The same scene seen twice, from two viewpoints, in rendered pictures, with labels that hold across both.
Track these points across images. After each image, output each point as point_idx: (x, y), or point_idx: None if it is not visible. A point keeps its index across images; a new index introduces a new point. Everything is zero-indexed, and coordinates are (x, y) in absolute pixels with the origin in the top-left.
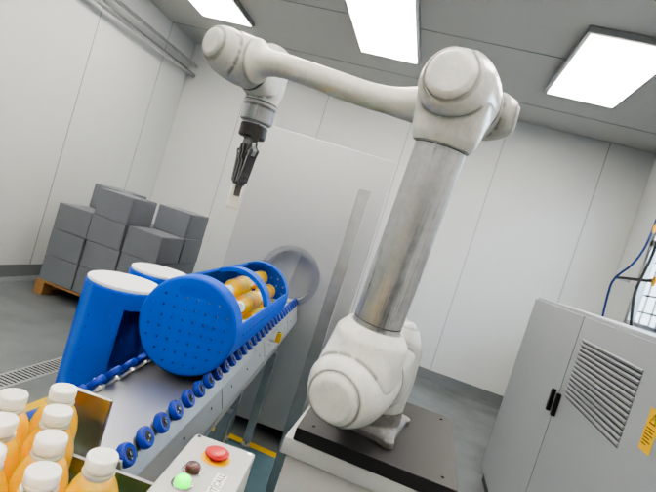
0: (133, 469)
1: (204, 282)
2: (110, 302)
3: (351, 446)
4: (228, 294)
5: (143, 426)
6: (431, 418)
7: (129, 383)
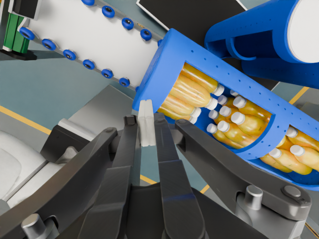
0: (39, 41)
1: (148, 79)
2: (281, 13)
3: (43, 151)
4: None
5: (83, 47)
6: (88, 207)
7: (137, 38)
